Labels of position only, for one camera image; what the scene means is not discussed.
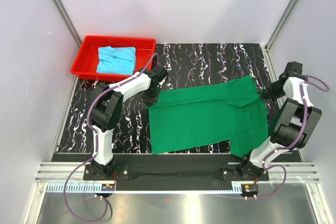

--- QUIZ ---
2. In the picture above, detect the green t-shirt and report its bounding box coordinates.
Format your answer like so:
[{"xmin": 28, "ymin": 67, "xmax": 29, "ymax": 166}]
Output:
[{"xmin": 148, "ymin": 75, "xmax": 268, "ymax": 157}]

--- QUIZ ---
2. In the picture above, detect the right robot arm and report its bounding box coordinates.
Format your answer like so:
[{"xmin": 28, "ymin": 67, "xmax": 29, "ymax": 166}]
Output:
[{"xmin": 236, "ymin": 61, "xmax": 322, "ymax": 180}]

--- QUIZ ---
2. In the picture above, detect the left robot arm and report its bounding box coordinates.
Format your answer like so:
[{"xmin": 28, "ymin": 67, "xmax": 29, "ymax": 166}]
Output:
[{"xmin": 83, "ymin": 65, "xmax": 168, "ymax": 180}]

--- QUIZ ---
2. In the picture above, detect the blue folded t-shirt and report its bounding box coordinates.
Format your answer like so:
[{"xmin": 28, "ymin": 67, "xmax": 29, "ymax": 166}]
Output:
[{"xmin": 97, "ymin": 46, "xmax": 136, "ymax": 75}]

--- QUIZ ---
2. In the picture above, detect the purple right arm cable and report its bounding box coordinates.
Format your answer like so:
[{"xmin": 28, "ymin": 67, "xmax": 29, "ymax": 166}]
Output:
[{"xmin": 209, "ymin": 74, "xmax": 330, "ymax": 199}]

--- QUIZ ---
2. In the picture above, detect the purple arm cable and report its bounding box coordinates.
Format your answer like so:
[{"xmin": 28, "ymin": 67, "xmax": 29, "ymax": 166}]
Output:
[
  {"xmin": 62, "ymin": 52, "xmax": 160, "ymax": 221},
  {"xmin": 209, "ymin": 74, "xmax": 330, "ymax": 199}
]

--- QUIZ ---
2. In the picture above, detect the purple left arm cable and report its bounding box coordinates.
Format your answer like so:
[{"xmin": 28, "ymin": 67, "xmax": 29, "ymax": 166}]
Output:
[{"xmin": 62, "ymin": 52, "xmax": 160, "ymax": 221}]

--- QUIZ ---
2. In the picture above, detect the aluminium frame post right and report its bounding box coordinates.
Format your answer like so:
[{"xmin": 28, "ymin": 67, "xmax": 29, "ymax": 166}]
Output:
[{"xmin": 265, "ymin": 0, "xmax": 299, "ymax": 52}]

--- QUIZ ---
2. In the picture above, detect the aluminium frame post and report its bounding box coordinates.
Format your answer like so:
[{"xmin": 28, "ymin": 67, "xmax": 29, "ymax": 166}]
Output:
[
  {"xmin": 265, "ymin": 0, "xmax": 299, "ymax": 52},
  {"xmin": 52, "ymin": 0, "xmax": 82, "ymax": 48}
]

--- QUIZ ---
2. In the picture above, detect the aluminium front rail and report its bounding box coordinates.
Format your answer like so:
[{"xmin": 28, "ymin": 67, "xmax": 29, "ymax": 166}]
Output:
[{"xmin": 35, "ymin": 162, "xmax": 319, "ymax": 194}]

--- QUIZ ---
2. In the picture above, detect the aluminium frame post left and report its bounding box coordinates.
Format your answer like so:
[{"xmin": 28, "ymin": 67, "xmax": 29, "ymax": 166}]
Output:
[{"xmin": 52, "ymin": 0, "xmax": 82, "ymax": 48}]

